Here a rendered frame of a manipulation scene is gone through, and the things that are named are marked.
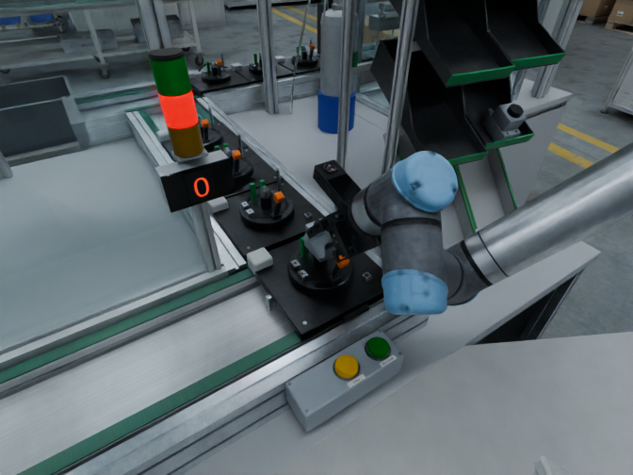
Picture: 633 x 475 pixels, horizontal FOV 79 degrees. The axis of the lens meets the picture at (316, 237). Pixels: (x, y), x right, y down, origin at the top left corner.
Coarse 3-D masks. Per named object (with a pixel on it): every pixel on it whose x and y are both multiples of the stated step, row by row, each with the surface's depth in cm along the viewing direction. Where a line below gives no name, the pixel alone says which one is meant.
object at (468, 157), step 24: (384, 48) 77; (384, 72) 79; (432, 72) 84; (408, 96) 74; (432, 96) 83; (456, 96) 79; (408, 120) 75; (432, 120) 80; (456, 120) 81; (432, 144) 77; (456, 144) 78; (480, 144) 76
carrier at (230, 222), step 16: (256, 192) 107; (288, 192) 107; (208, 208) 103; (224, 208) 101; (240, 208) 98; (256, 208) 98; (272, 208) 98; (288, 208) 98; (304, 208) 102; (224, 224) 96; (240, 224) 96; (256, 224) 94; (272, 224) 94; (288, 224) 96; (304, 224) 96; (240, 240) 92; (256, 240) 92; (272, 240) 92; (288, 240) 93
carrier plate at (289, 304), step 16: (272, 256) 87; (288, 256) 87; (352, 256) 87; (368, 256) 87; (256, 272) 83; (272, 272) 83; (352, 272) 83; (272, 288) 80; (288, 288) 80; (352, 288) 80; (368, 288) 80; (288, 304) 77; (304, 304) 77; (320, 304) 77; (336, 304) 77; (352, 304) 77; (368, 304) 79; (288, 320) 75; (304, 320) 74; (320, 320) 74; (336, 320) 75; (304, 336) 72
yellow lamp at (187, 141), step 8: (168, 128) 61; (176, 128) 60; (184, 128) 60; (192, 128) 61; (176, 136) 60; (184, 136) 61; (192, 136) 61; (200, 136) 63; (176, 144) 62; (184, 144) 61; (192, 144) 62; (200, 144) 63; (176, 152) 63; (184, 152) 62; (192, 152) 63; (200, 152) 64
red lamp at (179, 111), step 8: (160, 96) 57; (168, 96) 57; (176, 96) 57; (184, 96) 57; (192, 96) 59; (168, 104) 57; (176, 104) 57; (184, 104) 58; (192, 104) 59; (168, 112) 58; (176, 112) 58; (184, 112) 58; (192, 112) 60; (168, 120) 59; (176, 120) 59; (184, 120) 59; (192, 120) 60
